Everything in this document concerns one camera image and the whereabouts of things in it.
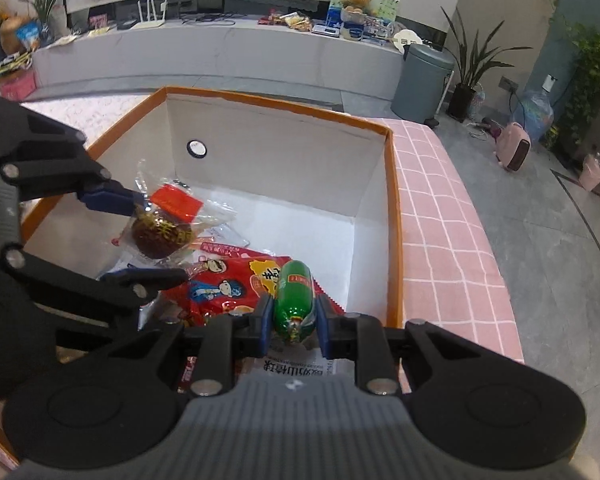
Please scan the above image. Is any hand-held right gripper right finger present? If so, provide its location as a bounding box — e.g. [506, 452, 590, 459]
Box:
[316, 294, 496, 396]

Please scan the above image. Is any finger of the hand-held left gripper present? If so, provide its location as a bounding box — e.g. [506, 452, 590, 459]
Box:
[1, 132, 150, 218]
[4, 247, 189, 338]

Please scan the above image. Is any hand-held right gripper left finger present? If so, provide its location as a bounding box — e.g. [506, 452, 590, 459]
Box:
[105, 294, 277, 397]

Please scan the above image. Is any green sausage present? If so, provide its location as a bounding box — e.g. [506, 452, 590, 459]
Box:
[272, 259, 314, 345]

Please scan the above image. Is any brown snack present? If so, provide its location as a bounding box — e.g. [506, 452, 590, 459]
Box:
[112, 159, 237, 262]

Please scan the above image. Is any white stick snack packet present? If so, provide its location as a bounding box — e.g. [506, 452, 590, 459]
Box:
[250, 355, 342, 378]

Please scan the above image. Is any red cartoon snack packet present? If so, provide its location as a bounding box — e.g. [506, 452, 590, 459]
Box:
[185, 255, 342, 328]

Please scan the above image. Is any white clear snack packet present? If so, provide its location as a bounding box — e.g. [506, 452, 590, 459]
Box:
[192, 220, 242, 251]

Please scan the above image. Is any orange cardboard box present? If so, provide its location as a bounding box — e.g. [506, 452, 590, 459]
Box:
[0, 86, 405, 466]

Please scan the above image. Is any pink box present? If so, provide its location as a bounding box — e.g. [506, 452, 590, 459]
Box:
[0, 67, 37, 102]

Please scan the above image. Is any pink checked tablecloth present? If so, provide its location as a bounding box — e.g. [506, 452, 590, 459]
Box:
[372, 119, 526, 396]

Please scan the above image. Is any brown vase with dried flowers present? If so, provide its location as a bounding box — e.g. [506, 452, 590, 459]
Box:
[0, 0, 28, 56]

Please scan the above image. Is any blue snack bag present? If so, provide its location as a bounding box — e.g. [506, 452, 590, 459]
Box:
[16, 22, 41, 51]

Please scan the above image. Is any white router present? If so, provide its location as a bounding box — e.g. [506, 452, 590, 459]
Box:
[130, 0, 170, 30]

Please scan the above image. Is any potted grass plant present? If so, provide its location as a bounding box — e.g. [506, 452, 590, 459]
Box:
[21, 0, 70, 41]

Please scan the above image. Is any pile of snack packets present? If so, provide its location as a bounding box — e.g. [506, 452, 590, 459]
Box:
[259, 9, 313, 32]

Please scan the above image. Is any pink space heater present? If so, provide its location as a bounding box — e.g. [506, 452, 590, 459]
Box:
[494, 121, 532, 173]

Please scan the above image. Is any grey pedal bin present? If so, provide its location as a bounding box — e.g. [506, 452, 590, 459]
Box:
[391, 43, 456, 125]

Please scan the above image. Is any dark hair dryer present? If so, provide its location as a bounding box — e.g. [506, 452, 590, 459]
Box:
[467, 116, 505, 143]

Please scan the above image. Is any long-leaved potted plant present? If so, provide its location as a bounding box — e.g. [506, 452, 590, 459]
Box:
[439, 6, 533, 123]

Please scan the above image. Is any blue water jug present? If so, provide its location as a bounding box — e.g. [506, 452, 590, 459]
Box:
[511, 89, 555, 145]

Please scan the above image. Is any blue round tin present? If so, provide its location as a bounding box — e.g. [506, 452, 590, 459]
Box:
[341, 14, 366, 41]

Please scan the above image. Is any pink bag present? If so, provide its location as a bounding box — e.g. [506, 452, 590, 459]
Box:
[579, 152, 600, 192]

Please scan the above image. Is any green picture box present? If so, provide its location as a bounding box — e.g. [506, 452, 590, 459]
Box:
[330, 0, 400, 23]

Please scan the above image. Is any climbing green plant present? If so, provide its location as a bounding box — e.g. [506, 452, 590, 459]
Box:
[555, 20, 600, 153]

